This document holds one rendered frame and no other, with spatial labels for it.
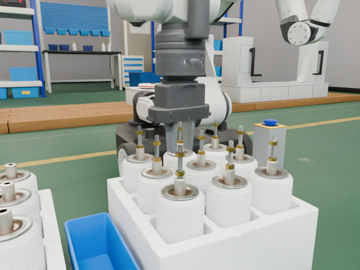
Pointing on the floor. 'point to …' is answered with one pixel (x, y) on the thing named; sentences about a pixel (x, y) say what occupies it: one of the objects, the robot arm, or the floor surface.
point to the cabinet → (132, 61)
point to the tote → (134, 79)
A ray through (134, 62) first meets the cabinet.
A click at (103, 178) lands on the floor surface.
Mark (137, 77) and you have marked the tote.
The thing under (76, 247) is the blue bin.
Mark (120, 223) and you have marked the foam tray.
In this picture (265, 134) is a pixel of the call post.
